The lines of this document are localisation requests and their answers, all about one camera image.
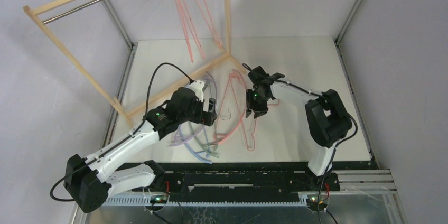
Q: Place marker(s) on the right aluminium frame post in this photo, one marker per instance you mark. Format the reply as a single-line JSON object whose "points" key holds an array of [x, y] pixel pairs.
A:
{"points": [[347, 22]]}

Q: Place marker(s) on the pink notched hanger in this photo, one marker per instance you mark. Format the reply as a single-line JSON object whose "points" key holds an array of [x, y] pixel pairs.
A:
{"points": [[250, 131]]}

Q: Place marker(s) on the green plastic hanger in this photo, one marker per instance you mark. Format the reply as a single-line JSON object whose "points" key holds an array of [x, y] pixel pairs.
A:
{"points": [[208, 147]]}

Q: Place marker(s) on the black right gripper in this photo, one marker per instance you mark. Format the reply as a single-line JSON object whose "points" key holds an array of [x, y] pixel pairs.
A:
{"points": [[257, 102]]}

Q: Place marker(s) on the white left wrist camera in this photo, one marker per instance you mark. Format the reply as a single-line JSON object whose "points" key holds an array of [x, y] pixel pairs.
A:
{"points": [[197, 87]]}

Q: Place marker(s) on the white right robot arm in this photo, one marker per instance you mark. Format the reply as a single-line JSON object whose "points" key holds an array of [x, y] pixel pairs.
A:
{"points": [[327, 118]]}

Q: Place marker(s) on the wooden clothes rack frame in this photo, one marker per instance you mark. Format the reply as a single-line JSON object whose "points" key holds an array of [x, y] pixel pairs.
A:
{"points": [[226, 55]]}

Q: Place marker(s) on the pink curved plastic hanger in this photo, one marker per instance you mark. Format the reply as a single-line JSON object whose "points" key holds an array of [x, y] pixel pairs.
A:
{"points": [[233, 75]]}

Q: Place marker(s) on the blue plastic hanger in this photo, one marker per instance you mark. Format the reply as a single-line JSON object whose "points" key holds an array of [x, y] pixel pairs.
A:
{"points": [[197, 155]]}

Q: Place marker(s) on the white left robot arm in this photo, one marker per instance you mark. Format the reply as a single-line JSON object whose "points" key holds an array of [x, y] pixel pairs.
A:
{"points": [[93, 179]]}

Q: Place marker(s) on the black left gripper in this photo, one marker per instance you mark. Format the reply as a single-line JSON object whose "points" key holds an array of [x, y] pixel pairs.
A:
{"points": [[205, 118]]}

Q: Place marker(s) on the left aluminium frame post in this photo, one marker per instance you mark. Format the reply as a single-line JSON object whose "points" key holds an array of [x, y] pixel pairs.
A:
{"points": [[114, 17]]}

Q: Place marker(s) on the aluminium frame post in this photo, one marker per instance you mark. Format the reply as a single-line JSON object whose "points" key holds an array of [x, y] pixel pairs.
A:
{"points": [[114, 17], [347, 22]]}

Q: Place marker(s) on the purple plastic hanger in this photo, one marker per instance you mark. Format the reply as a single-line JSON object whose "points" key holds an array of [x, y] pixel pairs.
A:
{"points": [[176, 138]]}

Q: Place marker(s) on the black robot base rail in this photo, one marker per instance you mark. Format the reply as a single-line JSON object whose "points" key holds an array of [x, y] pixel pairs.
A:
{"points": [[257, 182]]}

